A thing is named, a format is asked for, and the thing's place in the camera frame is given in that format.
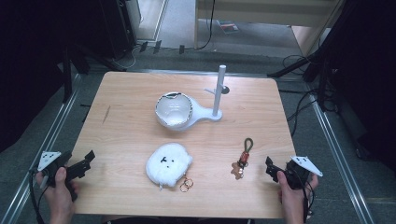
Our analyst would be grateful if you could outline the magazine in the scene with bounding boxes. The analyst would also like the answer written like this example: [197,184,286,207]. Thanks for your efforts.
[217,20,240,35]

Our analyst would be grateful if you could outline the green cord gingerbread keychain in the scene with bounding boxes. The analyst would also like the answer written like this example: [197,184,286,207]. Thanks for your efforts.
[230,137,254,181]

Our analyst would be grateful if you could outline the light wooden furniture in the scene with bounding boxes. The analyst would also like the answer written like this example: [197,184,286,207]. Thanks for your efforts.
[193,0,345,58]

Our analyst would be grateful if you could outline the black tripod stand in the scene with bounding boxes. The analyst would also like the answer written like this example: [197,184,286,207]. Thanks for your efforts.
[266,36,335,113]

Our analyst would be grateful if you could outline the dark curtain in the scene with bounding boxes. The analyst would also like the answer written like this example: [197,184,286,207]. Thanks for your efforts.
[0,0,106,153]
[323,0,396,172]

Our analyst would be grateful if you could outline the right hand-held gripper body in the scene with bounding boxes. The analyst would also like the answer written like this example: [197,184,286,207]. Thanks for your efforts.
[283,155,324,190]

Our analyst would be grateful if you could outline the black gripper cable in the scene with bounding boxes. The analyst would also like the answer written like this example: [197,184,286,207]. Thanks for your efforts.
[28,169,48,224]
[302,178,316,224]

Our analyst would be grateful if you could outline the white stand with dish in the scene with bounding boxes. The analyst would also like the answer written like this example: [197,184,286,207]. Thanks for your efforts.
[154,64,231,132]

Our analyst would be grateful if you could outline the black metal stand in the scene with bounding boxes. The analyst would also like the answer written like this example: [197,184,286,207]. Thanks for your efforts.
[61,43,127,105]

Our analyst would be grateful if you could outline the black cabinet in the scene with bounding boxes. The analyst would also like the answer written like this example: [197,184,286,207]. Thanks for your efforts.
[98,0,137,61]

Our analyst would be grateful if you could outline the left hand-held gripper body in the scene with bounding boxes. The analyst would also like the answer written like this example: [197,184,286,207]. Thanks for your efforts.
[29,150,73,189]

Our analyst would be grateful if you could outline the metal floor rail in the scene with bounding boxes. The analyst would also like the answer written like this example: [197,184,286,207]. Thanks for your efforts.
[0,74,82,224]
[306,87,376,224]

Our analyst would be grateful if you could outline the white plush pouch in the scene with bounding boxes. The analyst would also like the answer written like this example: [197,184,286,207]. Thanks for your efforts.
[145,142,194,191]

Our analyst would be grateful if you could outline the black hanging cable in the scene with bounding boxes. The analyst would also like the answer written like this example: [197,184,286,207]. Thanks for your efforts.
[197,0,217,51]

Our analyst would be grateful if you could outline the gold key rings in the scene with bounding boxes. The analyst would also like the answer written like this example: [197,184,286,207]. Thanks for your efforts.
[178,176,194,193]

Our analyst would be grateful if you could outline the person's left hand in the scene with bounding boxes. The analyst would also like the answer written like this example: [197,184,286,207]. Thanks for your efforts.
[35,166,80,224]

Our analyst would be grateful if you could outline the black floor cables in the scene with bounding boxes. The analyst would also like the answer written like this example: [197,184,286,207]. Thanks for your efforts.
[278,54,325,138]

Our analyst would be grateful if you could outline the person's right hand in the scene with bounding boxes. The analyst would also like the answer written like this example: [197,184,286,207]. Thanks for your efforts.
[276,170,319,224]

